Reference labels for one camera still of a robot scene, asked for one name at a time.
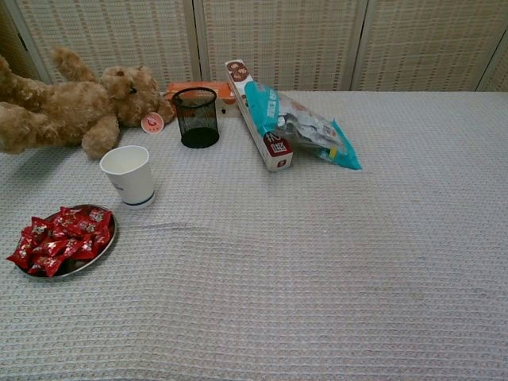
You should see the teal snack bag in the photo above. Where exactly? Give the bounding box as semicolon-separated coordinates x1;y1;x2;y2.
244;80;363;171

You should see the orange cardboard box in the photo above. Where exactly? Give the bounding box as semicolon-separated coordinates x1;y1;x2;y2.
164;81;241;119

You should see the white paper cup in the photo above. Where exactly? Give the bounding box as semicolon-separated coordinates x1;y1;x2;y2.
98;145;156;210

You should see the grey waffle tablecloth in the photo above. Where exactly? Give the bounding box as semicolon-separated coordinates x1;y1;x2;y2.
0;90;508;381

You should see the black mesh pen holder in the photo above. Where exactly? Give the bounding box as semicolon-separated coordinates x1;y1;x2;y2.
171;87;221;150

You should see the long white wrap box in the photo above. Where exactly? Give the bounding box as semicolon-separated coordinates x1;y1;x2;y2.
225;60;295;173

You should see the beige woven folding screen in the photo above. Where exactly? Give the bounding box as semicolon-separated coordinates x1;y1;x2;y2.
0;0;508;93

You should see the brown teddy bear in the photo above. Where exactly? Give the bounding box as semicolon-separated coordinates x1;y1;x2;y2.
0;46;176;160

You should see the silver metal plate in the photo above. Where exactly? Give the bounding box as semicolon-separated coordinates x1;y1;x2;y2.
15;203;117;279

